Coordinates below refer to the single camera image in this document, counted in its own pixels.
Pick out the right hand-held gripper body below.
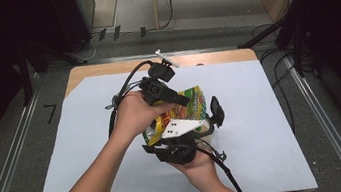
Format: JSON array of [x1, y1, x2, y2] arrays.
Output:
[[151, 113, 214, 169]]

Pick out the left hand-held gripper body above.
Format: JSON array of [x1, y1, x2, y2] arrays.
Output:
[[133, 47, 185, 108]]

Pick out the yellow green refill pouch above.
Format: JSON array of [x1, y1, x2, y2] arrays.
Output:
[[136, 84, 213, 148]]

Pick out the person's right hand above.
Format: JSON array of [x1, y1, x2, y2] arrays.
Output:
[[167, 147, 224, 192]]

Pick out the person's left hand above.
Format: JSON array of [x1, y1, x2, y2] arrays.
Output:
[[106, 85, 179, 146]]

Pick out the white paper sheet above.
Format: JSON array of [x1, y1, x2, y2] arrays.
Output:
[[17, 47, 319, 192]]

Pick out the black stand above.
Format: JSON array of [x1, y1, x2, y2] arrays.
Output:
[[233, 5, 319, 88], [13, 43, 46, 109]]

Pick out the black cabinet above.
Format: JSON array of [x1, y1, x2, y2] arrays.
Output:
[[48, 0, 103, 57]]

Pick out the left hand-held gripper cable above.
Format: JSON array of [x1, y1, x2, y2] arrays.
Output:
[[85, 59, 174, 192]]

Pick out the hand-held gripper cable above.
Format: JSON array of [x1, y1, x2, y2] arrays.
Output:
[[197, 132, 246, 192], [85, 59, 174, 192]]

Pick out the right hand-held gripper cable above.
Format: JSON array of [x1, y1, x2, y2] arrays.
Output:
[[197, 132, 246, 192]]

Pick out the white floor cable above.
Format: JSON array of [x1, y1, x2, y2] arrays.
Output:
[[68, 34, 103, 64]]

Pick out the black floor cables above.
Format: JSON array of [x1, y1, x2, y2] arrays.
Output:
[[251, 19, 310, 138]]

